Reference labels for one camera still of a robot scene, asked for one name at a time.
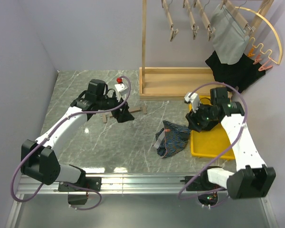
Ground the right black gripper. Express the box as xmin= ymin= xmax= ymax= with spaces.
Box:
xmin=186 ymin=100 xmax=218 ymax=133

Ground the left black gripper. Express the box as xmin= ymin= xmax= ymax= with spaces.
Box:
xmin=97 ymin=92 xmax=134 ymax=123

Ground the wooden clip hanger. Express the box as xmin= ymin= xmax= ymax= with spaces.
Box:
xmin=102 ymin=104 xmax=147 ymax=124
xmin=193 ymin=0 xmax=215 ymax=41
xmin=220 ymin=0 xmax=254 ymax=35
xmin=161 ymin=0 xmax=179 ymax=42
xmin=183 ymin=0 xmax=199 ymax=40

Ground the striped navy underwear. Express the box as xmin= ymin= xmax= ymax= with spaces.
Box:
xmin=152 ymin=120 xmax=190 ymax=159

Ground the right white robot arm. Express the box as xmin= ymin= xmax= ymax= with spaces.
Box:
xmin=184 ymin=87 xmax=276 ymax=200

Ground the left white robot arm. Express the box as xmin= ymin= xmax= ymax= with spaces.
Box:
xmin=20 ymin=76 xmax=134 ymax=191

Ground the black underwear in tray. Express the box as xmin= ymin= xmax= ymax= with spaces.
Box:
xmin=200 ymin=120 xmax=219 ymax=131

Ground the black hanging underwear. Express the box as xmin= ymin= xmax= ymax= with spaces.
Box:
xmin=205 ymin=51 xmax=266 ymax=93

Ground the gold semicircle clip hanger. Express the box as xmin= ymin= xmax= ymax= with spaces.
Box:
xmin=235 ymin=6 xmax=283 ymax=65

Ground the yellow plastic tray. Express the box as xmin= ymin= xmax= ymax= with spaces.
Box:
xmin=189 ymin=96 xmax=230 ymax=158

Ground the wooden drying rack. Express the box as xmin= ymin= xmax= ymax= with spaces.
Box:
xmin=139 ymin=0 xmax=274 ymax=101

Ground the orange clothespin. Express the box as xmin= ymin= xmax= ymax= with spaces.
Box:
xmin=247 ymin=48 xmax=255 ymax=57

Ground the pink clothespin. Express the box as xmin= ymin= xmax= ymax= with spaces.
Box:
xmin=258 ymin=59 xmax=273 ymax=72
xmin=253 ymin=53 xmax=262 ymax=65

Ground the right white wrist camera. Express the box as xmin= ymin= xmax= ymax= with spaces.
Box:
xmin=184 ymin=92 xmax=200 ymax=113

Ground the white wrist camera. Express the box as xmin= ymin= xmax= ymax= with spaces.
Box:
xmin=184 ymin=92 xmax=200 ymax=113
xmin=114 ymin=77 xmax=129 ymax=101

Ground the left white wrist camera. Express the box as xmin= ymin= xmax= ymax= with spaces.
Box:
xmin=114 ymin=77 xmax=129 ymax=101

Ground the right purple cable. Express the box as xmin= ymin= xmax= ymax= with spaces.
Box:
xmin=177 ymin=81 xmax=248 ymax=209

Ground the aluminium mounting rail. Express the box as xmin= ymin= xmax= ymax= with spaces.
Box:
xmin=4 ymin=172 xmax=278 ymax=228

